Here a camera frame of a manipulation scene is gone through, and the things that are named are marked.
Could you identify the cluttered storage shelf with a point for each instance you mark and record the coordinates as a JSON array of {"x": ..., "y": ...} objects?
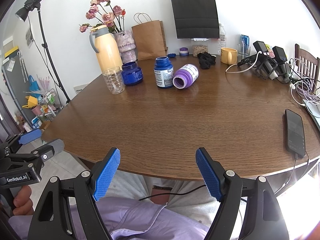
[{"x": 36, "y": 102}]

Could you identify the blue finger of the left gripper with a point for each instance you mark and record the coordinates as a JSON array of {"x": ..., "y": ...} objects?
[
  {"x": 48, "y": 150},
  {"x": 30, "y": 136}
]

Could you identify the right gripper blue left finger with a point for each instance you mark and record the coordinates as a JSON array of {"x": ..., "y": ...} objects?
[{"x": 89, "y": 189}]

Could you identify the person's left hand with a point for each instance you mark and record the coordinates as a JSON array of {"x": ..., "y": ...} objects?
[{"x": 22, "y": 202}]

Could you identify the purple white small jar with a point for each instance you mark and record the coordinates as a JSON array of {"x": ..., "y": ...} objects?
[{"x": 183, "y": 51}]

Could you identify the clear plastic cup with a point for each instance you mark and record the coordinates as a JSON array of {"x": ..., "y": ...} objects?
[{"x": 114, "y": 80}]

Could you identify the purple pill bottle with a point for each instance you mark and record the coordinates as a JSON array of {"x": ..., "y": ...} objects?
[{"x": 185, "y": 76}]

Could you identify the brown paper bag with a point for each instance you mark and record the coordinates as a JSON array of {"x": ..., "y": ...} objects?
[{"x": 149, "y": 37}]

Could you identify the dried pink flowers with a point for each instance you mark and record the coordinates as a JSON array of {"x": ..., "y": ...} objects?
[{"x": 105, "y": 15}]

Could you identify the yellow thermos jug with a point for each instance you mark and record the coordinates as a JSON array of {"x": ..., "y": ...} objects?
[{"x": 105, "y": 48}]

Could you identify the pink textured vase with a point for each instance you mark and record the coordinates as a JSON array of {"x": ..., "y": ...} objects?
[{"x": 126, "y": 46}]

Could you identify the clear plastic water bottle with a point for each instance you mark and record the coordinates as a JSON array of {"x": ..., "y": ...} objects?
[{"x": 222, "y": 39}]

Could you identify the wide dark blue jar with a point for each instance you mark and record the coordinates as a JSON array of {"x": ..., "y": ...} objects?
[{"x": 131, "y": 73}]

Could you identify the yellow mug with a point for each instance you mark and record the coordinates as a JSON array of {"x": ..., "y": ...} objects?
[{"x": 229, "y": 56}]

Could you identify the black paper bag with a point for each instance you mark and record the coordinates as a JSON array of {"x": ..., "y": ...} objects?
[{"x": 196, "y": 18}]

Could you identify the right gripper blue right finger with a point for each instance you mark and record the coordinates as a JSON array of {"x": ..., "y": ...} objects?
[{"x": 226, "y": 188}]

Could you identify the glass jar of grains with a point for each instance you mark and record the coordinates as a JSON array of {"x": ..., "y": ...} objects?
[{"x": 196, "y": 49}]

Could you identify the glass with blue packet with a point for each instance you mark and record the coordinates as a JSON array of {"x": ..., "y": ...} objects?
[{"x": 244, "y": 49}]

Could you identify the black glove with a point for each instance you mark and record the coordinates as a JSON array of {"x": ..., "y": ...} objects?
[{"x": 206, "y": 60}]

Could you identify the white booklet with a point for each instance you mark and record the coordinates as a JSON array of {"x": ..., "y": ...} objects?
[{"x": 78, "y": 89}]

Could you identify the black smartphone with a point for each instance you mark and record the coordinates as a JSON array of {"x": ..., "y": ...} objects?
[{"x": 295, "y": 137}]

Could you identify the wooden chair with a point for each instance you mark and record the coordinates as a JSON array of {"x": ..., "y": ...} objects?
[{"x": 308, "y": 65}]

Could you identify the black charging devices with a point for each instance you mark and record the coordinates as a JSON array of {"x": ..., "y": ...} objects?
[{"x": 267, "y": 64}]

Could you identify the blue labelled pill bottle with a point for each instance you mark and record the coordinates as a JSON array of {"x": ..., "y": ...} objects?
[{"x": 164, "y": 72}]

